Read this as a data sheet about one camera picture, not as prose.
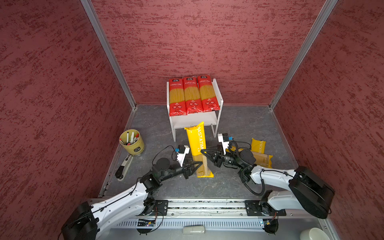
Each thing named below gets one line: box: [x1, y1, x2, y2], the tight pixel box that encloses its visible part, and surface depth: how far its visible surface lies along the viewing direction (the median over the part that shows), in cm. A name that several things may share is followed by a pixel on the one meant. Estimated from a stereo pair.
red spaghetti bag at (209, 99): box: [198, 75, 221, 113], surface depth 79 cm
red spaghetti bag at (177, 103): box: [169, 78, 188, 117], surface depth 77 cm
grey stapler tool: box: [115, 154, 133, 181], surface depth 85 cm
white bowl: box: [300, 227, 331, 240], surface depth 62 cm
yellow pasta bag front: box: [184, 121, 214, 178], surface depth 67 cm
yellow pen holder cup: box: [119, 129, 145, 156], surface depth 89 cm
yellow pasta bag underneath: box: [251, 137, 267, 154], surface depth 98 cm
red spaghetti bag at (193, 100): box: [183, 77, 204, 114], surface depth 78 cm
